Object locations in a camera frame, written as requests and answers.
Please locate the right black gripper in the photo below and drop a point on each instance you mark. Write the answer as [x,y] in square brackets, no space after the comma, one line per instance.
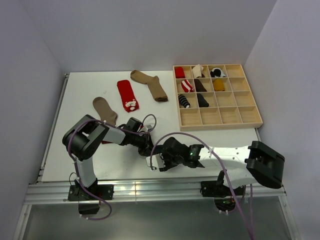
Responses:
[167,166]

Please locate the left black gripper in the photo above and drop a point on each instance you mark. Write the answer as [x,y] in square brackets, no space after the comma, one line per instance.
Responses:
[146,149]

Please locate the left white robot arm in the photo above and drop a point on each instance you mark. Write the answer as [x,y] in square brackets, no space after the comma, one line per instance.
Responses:
[83,140]

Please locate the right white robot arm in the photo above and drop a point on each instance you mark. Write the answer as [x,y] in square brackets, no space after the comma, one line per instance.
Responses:
[240,166]

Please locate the red sock with white pattern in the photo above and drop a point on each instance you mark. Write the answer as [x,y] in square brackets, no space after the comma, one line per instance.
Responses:
[129,101]

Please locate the brown sock with striped cuff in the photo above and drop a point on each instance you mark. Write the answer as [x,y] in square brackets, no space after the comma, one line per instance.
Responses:
[104,111]

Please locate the rolled black striped sock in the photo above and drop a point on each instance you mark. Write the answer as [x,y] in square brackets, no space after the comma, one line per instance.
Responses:
[183,101]

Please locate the tan sock at back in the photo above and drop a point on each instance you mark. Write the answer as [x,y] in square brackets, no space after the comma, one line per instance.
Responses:
[153,84]

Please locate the rolled red white striped sock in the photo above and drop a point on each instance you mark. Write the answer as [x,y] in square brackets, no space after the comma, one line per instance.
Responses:
[186,86]

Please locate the rolled dark brown sock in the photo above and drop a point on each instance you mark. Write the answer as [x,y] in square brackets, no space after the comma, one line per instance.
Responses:
[199,86]

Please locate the wooden compartment tray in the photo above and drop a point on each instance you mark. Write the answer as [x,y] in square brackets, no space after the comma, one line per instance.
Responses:
[234,108]

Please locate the rolled mustard yellow sock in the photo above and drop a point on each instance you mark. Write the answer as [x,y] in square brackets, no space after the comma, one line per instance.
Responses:
[218,85]

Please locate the rolled cream sock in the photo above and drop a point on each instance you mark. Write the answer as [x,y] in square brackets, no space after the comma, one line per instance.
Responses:
[197,71]

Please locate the rolled black white sock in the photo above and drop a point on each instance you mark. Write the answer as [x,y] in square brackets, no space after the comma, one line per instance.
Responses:
[217,72]

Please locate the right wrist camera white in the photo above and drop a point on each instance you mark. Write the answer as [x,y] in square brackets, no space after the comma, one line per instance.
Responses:
[156,163]

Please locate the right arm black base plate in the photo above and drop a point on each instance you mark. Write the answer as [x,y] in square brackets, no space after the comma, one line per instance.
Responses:
[223,200]

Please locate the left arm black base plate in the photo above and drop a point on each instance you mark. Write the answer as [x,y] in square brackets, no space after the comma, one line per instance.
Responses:
[89,201]

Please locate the aluminium mounting rail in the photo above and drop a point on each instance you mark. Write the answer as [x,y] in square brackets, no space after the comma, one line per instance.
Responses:
[170,208]

